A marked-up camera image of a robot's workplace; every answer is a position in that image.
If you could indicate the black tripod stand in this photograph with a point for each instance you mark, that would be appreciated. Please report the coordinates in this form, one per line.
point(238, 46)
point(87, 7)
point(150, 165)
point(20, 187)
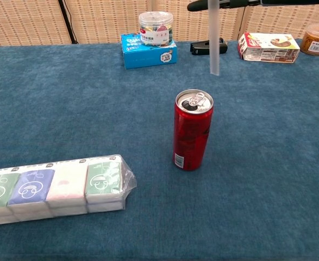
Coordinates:
point(67, 19)

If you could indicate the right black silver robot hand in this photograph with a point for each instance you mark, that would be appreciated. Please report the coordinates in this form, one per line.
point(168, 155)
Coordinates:
point(200, 5)

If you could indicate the translucent plastic straw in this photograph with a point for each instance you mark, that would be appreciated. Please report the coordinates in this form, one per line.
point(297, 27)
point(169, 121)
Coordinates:
point(214, 40)

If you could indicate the white red cookie box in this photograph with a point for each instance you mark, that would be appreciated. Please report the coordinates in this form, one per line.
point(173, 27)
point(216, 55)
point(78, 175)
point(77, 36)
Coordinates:
point(268, 49)

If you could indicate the wrapped tissue multipack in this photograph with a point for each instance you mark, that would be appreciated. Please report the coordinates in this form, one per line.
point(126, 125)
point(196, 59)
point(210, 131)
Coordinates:
point(67, 185)

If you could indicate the black stapler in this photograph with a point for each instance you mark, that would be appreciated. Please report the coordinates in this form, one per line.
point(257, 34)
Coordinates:
point(200, 49)

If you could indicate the red soda can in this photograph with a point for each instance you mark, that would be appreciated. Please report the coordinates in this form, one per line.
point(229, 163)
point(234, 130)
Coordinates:
point(191, 136)

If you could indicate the clear jar of coloured clips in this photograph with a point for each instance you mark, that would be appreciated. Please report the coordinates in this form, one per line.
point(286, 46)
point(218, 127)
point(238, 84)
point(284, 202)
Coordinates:
point(156, 30)

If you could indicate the blue cardboard box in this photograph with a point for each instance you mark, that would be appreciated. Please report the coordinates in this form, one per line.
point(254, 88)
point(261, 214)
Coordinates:
point(148, 58)

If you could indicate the brown sauce jar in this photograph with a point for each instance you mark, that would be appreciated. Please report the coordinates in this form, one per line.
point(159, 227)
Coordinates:
point(316, 40)

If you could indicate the blue felt table cloth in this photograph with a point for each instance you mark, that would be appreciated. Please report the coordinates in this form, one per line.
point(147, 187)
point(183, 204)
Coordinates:
point(94, 108)

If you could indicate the bamboo folding screen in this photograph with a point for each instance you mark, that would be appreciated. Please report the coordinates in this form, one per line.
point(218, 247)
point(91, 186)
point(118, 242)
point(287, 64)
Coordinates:
point(105, 21)

